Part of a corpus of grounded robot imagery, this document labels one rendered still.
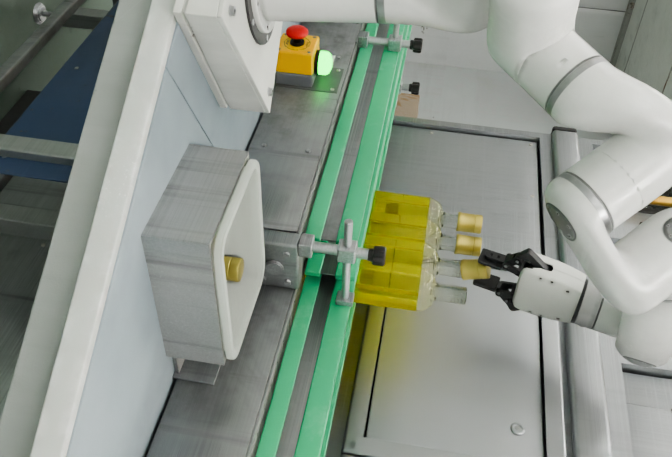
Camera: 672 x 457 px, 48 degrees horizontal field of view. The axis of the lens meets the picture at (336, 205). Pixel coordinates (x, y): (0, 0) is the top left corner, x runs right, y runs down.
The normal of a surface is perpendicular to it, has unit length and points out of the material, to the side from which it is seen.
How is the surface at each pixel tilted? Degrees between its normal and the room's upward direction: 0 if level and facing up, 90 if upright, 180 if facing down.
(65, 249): 90
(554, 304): 106
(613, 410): 90
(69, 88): 90
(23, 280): 90
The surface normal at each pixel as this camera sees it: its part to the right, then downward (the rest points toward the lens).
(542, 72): -0.70, 0.10
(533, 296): -0.49, 0.58
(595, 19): -0.17, 0.66
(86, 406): 0.99, 0.13
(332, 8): -0.14, 0.80
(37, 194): 0.02, -0.74
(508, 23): -0.63, 0.71
